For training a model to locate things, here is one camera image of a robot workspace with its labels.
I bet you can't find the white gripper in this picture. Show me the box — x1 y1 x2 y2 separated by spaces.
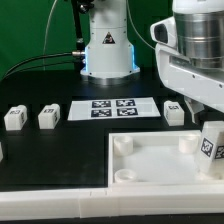
155 44 224 124

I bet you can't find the white square table top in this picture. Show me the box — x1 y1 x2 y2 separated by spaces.
108 130 224 186

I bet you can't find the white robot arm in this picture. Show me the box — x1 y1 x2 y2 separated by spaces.
81 0 224 113

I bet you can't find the white sheet with markers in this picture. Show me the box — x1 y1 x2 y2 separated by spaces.
68 97 160 121

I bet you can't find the white front fence bar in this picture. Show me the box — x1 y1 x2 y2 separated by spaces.
0 184 224 221

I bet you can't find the white fence bar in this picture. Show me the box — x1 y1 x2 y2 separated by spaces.
0 142 4 163
0 184 224 221

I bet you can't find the green backdrop curtain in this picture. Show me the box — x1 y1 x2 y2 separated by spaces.
0 0 173 77

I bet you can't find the white left fence bar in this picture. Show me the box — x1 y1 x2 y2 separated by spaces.
0 142 4 163

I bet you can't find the black cable upper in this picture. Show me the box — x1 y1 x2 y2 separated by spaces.
2 51 86 81

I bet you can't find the black cable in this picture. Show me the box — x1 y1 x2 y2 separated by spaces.
2 59 84 81
2 51 86 81

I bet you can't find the black cable lower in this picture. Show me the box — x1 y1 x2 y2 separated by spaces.
2 59 84 81

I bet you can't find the black camera stand pole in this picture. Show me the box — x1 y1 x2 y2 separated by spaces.
71 0 94 51

